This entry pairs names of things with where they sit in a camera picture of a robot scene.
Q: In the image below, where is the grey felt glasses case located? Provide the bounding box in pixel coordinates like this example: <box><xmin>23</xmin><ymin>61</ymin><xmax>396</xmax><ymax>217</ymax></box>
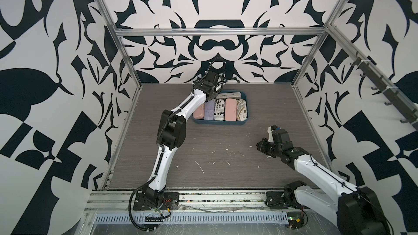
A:
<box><xmin>216</xmin><ymin>92</ymin><xmax>242</xmax><ymax>100</ymax></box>

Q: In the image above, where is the text print glasses case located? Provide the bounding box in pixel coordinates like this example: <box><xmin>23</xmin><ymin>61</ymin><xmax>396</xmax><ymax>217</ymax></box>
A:
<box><xmin>213</xmin><ymin>99</ymin><xmax>225</xmax><ymax>121</ymax></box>

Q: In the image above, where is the pink glasses case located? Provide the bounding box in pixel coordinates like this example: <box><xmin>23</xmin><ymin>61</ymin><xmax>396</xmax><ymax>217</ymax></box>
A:
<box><xmin>224</xmin><ymin>99</ymin><xmax>237</xmax><ymax>121</ymax></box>
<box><xmin>193</xmin><ymin>103</ymin><xmax>205</xmax><ymax>120</ymax></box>

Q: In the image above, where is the map print glasses case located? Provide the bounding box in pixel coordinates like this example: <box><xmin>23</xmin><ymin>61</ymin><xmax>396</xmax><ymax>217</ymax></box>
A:
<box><xmin>236</xmin><ymin>99</ymin><xmax>248</xmax><ymax>121</ymax></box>

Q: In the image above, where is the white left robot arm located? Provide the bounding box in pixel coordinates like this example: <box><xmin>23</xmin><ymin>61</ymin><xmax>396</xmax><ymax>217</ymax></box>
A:
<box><xmin>142</xmin><ymin>71</ymin><xmax>226</xmax><ymax>196</ymax></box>

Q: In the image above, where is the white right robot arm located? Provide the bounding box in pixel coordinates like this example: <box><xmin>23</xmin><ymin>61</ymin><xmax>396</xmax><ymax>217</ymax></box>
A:
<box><xmin>256</xmin><ymin>125</ymin><xmax>394</xmax><ymax>235</ymax></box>

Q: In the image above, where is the teal plastic storage box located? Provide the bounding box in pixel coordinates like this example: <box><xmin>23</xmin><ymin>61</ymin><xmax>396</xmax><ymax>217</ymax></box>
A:
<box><xmin>192</xmin><ymin>90</ymin><xmax>248</xmax><ymax>125</ymax></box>

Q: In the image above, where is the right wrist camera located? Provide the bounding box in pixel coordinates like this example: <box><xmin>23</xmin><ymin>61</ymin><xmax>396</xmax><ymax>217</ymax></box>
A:
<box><xmin>267</xmin><ymin>125</ymin><xmax>278</xmax><ymax>143</ymax></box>

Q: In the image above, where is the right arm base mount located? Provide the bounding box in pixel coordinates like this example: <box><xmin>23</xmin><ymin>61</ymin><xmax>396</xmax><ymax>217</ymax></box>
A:
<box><xmin>265</xmin><ymin>181</ymin><xmax>307</xmax><ymax>210</ymax></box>

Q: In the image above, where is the aluminium frame back crossbar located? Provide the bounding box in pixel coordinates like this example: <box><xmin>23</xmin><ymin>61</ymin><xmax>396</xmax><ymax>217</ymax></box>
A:
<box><xmin>118</xmin><ymin>27</ymin><xmax>322</xmax><ymax>37</ymax></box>

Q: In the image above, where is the white slotted cable duct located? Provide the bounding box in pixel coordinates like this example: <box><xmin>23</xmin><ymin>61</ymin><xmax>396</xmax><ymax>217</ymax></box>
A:
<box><xmin>94</xmin><ymin>212</ymin><xmax>288</xmax><ymax>225</ymax></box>

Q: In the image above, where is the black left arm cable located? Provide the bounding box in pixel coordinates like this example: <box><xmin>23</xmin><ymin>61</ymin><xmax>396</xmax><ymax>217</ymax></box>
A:
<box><xmin>128</xmin><ymin>176</ymin><xmax>172</xmax><ymax>232</ymax></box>

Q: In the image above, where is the aluminium frame corner post right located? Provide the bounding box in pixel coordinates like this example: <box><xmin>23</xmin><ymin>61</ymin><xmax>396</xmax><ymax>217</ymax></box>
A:
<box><xmin>291</xmin><ymin>0</ymin><xmax>348</xmax><ymax>88</ymax></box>

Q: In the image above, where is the aluminium frame corner post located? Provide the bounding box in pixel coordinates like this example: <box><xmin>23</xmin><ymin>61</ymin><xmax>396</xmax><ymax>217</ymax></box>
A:
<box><xmin>291</xmin><ymin>0</ymin><xmax>348</xmax><ymax>88</ymax></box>
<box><xmin>93</xmin><ymin>0</ymin><xmax>142</xmax><ymax>89</ymax></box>

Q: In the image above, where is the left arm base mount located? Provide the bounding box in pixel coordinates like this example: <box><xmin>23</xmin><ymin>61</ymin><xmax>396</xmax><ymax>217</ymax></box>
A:
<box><xmin>133</xmin><ymin>191</ymin><xmax>180</xmax><ymax>211</ymax></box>

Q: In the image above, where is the aluminium frame corner post left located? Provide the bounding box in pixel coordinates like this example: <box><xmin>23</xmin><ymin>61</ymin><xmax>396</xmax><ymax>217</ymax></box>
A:
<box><xmin>93</xmin><ymin>0</ymin><xmax>142</xmax><ymax>89</ymax></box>

